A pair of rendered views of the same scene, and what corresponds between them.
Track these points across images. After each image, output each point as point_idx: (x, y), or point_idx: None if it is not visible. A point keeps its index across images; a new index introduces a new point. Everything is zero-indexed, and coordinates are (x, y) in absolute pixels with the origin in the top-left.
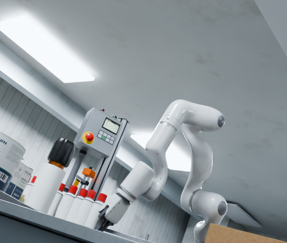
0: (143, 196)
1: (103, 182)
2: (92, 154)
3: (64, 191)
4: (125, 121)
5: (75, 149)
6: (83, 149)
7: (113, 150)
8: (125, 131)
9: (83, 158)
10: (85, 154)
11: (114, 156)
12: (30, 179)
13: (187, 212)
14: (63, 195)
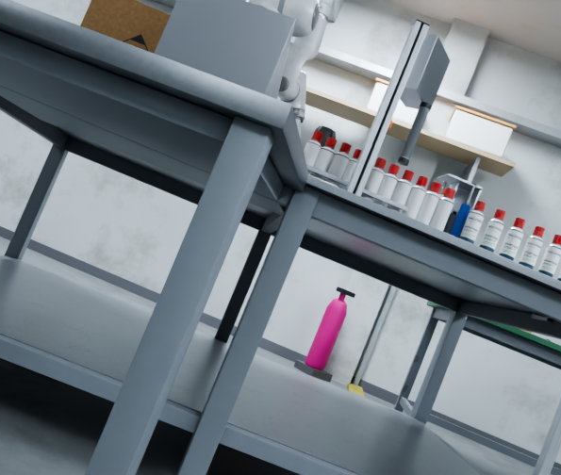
0: (284, 99)
1: (377, 114)
2: (413, 97)
3: (403, 164)
4: (412, 25)
5: (320, 128)
6: (418, 104)
7: (393, 72)
8: (409, 35)
9: (420, 110)
10: (420, 105)
11: (393, 74)
12: (433, 186)
13: (295, 33)
14: (371, 168)
